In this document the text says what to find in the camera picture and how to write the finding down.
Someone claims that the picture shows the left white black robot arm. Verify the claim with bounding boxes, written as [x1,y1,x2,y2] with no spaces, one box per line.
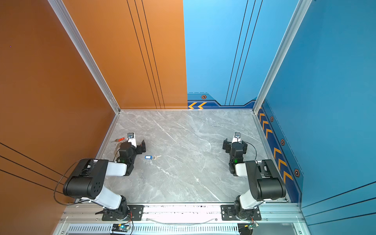
[63,138,146,222]

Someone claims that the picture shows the right small circuit board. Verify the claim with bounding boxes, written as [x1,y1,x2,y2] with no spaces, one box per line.
[244,218,259,230]

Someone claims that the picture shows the green circuit board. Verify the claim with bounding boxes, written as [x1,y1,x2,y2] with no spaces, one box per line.
[111,223,131,235]

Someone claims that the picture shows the blue tag key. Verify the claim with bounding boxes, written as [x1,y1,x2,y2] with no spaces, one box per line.
[145,155,160,160]

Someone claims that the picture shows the aluminium front rail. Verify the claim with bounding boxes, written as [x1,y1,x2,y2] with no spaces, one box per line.
[58,202,305,224]

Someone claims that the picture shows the red tag key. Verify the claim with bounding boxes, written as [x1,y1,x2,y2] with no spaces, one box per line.
[112,138,125,143]

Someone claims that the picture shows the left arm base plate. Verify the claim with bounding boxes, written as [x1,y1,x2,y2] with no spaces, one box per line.
[101,205,145,222]

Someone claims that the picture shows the white vented grille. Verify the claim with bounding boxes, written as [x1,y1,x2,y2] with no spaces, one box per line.
[63,223,240,235]

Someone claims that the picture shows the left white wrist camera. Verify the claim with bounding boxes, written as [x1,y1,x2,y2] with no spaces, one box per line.
[127,132,137,147]

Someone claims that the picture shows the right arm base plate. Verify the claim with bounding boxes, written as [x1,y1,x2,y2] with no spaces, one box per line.
[220,204,262,221]

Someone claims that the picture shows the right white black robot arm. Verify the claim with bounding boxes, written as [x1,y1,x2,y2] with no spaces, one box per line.
[222,135,287,220]

